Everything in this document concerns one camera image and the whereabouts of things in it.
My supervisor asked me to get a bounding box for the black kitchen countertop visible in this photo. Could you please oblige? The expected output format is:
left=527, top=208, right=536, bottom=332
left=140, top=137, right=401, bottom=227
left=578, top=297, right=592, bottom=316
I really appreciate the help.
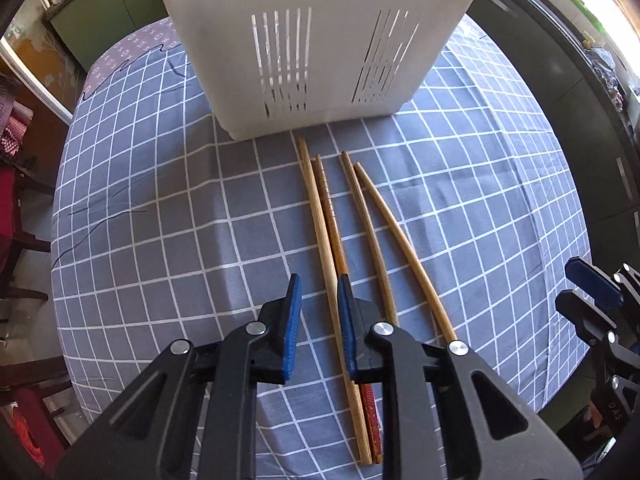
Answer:
left=490, top=0, right=640, bottom=133

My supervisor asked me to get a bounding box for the green sink base cabinet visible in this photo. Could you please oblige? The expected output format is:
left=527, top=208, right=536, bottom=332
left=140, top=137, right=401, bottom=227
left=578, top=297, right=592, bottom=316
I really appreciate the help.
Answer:
left=469, top=0, right=640, bottom=273

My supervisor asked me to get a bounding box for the grey checked tablecloth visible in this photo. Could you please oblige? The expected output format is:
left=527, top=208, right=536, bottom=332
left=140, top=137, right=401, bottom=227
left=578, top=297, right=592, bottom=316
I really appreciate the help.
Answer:
left=50, top=15, right=594, bottom=480

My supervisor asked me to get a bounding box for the glass sliding door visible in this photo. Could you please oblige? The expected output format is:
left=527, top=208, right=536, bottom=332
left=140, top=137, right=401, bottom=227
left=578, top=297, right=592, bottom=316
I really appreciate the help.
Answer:
left=0, top=22, right=87, bottom=127

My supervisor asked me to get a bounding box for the grey patterned table cover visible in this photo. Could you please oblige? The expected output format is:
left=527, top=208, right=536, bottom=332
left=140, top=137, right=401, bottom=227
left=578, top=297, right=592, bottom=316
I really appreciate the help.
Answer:
left=81, top=16, right=201, bottom=102

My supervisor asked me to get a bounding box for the window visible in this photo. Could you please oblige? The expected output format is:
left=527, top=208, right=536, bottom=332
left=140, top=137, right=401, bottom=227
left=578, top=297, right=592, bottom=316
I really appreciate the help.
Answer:
left=547, top=0, right=640, bottom=103

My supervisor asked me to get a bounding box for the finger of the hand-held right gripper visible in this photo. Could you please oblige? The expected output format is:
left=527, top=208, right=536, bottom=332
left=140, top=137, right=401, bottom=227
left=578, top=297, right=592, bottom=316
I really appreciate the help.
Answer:
left=565, top=256, right=640, bottom=313
left=554, top=290, right=623, bottom=347

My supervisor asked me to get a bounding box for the checked apron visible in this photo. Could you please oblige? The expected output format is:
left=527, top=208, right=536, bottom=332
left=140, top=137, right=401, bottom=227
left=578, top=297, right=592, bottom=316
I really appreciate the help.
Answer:
left=0, top=72, right=37, bottom=167

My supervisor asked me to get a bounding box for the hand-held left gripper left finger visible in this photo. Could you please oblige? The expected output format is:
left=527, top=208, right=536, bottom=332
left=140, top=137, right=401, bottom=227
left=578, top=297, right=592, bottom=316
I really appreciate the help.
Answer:
left=52, top=273, right=304, bottom=480

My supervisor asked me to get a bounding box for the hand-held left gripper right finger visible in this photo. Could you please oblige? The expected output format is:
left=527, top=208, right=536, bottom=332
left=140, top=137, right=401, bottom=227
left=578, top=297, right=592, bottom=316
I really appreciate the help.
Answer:
left=337, top=274, right=584, bottom=480

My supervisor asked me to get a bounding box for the white plastic utensil holder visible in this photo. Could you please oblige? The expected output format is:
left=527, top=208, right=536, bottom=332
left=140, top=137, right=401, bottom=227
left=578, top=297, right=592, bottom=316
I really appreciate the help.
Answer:
left=148, top=0, right=494, bottom=141

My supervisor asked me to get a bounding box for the green base cabinet with drawers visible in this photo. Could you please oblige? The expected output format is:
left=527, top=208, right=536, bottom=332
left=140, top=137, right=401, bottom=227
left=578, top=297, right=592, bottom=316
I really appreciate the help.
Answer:
left=47, top=0, right=167, bottom=74

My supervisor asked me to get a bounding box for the crumpled dish cloth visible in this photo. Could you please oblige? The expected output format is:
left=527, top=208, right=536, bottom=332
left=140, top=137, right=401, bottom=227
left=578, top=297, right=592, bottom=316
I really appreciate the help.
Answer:
left=589, top=44, right=627, bottom=112

